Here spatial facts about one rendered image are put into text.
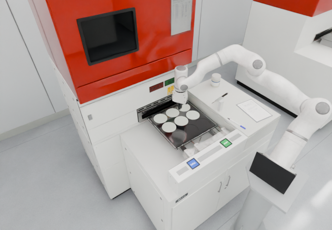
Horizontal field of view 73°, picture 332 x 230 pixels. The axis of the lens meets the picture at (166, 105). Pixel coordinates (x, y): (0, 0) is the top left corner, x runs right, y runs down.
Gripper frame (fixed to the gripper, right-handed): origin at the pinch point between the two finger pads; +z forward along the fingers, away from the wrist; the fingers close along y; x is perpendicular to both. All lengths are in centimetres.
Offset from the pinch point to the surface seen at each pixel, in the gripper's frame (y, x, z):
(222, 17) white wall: -26, 271, 26
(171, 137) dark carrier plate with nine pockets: 3.2, -22.9, 8.1
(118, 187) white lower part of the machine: -41, -37, 78
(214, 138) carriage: 29.3, -11.4, 10.0
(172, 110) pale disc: -6.3, 2.1, 8.0
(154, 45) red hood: -15.4, -4.9, -46.1
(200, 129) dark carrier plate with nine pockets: 18.5, -8.1, 8.0
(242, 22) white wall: 2, 318, 46
